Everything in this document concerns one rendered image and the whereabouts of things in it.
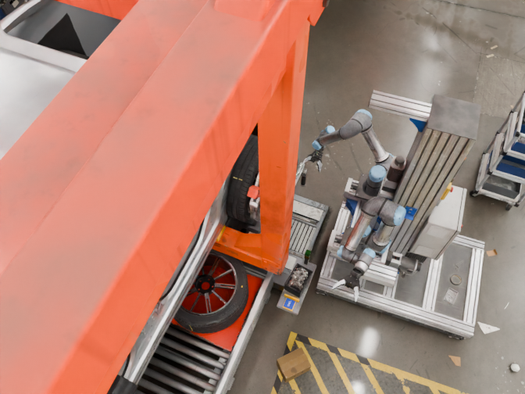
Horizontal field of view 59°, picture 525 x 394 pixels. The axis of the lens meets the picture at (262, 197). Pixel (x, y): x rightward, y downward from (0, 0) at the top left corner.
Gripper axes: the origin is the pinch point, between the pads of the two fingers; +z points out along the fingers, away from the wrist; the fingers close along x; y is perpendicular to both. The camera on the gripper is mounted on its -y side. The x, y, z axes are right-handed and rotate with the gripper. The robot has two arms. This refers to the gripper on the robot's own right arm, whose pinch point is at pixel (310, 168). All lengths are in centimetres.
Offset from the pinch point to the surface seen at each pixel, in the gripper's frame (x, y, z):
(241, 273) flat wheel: -14, -30, 93
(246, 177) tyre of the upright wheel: -45, 20, 41
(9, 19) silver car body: -230, 34, 22
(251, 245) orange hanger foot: -19, -4, 77
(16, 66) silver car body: -197, 58, 60
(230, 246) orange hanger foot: -31, -19, 81
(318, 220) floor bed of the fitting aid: 40, -73, 6
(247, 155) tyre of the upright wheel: -51, 21, 25
